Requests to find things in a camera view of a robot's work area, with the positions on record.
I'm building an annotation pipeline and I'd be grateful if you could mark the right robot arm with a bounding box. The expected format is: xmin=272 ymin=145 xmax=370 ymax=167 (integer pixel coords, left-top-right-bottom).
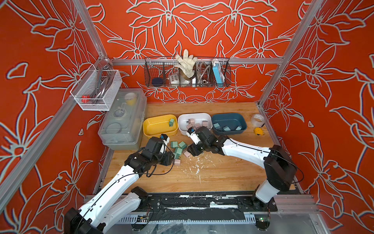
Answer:
xmin=187 ymin=127 xmax=298 ymax=210

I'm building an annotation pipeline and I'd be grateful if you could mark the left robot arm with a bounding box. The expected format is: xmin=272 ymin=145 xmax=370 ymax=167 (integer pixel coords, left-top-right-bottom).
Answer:
xmin=63 ymin=134 xmax=174 ymax=234

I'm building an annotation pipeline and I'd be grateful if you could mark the yellow storage box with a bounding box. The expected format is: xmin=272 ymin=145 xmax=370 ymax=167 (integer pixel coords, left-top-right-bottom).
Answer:
xmin=143 ymin=114 xmax=178 ymax=138

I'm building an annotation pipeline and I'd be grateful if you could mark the dark blue storage box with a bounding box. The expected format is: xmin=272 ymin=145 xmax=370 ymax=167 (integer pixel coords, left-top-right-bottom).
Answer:
xmin=211 ymin=113 xmax=247 ymax=135

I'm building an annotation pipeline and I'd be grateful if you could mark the white storage box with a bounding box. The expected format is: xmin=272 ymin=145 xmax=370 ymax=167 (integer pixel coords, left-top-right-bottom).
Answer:
xmin=178 ymin=113 xmax=213 ymax=136

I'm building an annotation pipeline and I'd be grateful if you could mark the light blue box in basket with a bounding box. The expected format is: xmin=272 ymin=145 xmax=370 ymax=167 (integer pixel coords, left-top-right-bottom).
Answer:
xmin=211 ymin=58 xmax=225 ymax=87

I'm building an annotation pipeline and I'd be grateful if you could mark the clear plastic lidded container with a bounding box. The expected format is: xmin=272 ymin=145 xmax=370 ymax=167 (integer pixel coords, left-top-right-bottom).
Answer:
xmin=98 ymin=88 xmax=147 ymax=151

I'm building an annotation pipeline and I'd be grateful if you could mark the yellow tape measure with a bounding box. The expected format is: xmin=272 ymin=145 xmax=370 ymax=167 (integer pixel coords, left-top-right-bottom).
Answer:
xmin=254 ymin=127 xmax=265 ymax=136

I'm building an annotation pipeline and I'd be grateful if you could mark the clear tape roll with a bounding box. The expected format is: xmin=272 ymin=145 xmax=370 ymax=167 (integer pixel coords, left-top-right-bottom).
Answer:
xmin=251 ymin=114 xmax=265 ymax=128

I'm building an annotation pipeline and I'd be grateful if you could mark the white power strip in basket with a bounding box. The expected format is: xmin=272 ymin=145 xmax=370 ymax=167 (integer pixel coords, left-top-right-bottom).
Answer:
xmin=168 ymin=72 xmax=180 ymax=87

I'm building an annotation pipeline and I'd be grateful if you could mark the white rubber glove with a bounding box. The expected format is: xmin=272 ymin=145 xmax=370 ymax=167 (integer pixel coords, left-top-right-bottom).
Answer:
xmin=174 ymin=49 xmax=198 ymax=79

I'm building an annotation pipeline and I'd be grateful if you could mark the red object in basket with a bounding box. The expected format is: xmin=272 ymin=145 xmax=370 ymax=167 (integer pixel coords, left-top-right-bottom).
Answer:
xmin=80 ymin=95 xmax=91 ymax=103

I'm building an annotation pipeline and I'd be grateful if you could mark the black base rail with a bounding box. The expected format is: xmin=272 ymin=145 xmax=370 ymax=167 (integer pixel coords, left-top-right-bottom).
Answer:
xmin=119 ymin=191 xmax=278 ymax=224

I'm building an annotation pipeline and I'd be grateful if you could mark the black wire basket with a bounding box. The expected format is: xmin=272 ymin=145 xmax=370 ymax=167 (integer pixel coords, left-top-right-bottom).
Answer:
xmin=144 ymin=56 xmax=233 ymax=88

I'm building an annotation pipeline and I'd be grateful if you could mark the white wire basket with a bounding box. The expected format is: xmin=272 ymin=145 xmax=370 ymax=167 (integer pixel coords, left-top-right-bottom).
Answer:
xmin=70 ymin=66 xmax=122 ymax=111

